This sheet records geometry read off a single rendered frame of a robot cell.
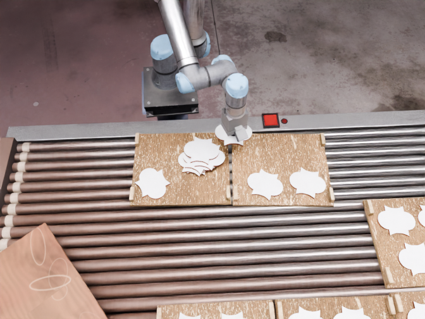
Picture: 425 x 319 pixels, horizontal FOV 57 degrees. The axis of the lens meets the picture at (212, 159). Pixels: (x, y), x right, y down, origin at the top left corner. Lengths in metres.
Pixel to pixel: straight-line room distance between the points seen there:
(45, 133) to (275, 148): 1.04
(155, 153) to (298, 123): 0.67
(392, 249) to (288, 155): 0.55
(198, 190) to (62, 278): 0.60
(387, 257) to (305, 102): 1.77
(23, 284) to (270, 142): 1.11
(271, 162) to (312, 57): 1.91
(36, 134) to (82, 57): 1.70
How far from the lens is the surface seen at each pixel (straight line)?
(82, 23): 3.87
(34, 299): 1.49
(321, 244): 1.60
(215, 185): 1.62
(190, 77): 1.37
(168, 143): 1.73
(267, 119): 1.82
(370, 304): 1.57
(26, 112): 3.32
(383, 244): 1.66
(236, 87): 1.32
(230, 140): 1.55
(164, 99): 1.87
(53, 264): 1.50
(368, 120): 1.96
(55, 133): 1.92
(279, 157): 1.71
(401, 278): 1.64
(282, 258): 1.55
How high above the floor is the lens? 2.38
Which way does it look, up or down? 59 degrees down
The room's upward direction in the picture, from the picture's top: straight up
